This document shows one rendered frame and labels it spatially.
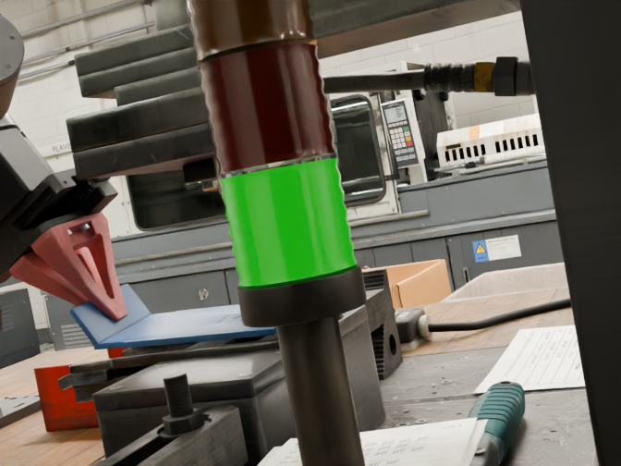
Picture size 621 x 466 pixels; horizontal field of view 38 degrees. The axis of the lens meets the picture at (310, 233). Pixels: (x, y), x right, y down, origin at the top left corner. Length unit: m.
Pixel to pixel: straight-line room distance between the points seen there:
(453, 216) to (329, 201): 4.89
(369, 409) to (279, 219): 0.38
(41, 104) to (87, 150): 8.62
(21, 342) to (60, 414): 7.12
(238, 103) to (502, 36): 6.79
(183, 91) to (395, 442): 0.22
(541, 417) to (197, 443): 0.27
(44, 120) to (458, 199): 5.07
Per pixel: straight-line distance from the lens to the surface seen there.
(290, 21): 0.27
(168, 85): 0.53
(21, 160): 0.64
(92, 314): 0.63
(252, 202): 0.26
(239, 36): 0.27
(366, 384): 0.63
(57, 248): 0.62
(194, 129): 0.49
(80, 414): 0.84
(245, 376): 0.47
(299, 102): 0.27
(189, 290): 5.94
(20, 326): 7.97
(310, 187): 0.26
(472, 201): 5.11
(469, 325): 0.91
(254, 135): 0.26
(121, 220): 6.20
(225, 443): 0.44
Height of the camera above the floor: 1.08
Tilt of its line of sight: 3 degrees down
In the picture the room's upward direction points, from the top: 11 degrees counter-clockwise
